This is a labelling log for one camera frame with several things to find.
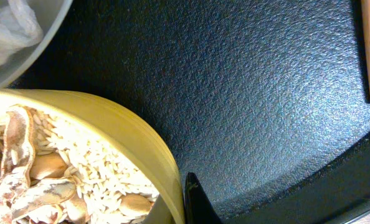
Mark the round black serving tray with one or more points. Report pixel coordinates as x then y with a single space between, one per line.
265 101

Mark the grey plate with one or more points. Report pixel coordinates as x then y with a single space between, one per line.
50 14

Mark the white napkin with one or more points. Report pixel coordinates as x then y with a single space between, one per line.
19 28

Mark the food scraps with rice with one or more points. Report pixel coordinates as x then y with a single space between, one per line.
55 171

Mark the yellow bowl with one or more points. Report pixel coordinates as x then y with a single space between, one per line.
124 130

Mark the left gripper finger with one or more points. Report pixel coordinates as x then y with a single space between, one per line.
198 208

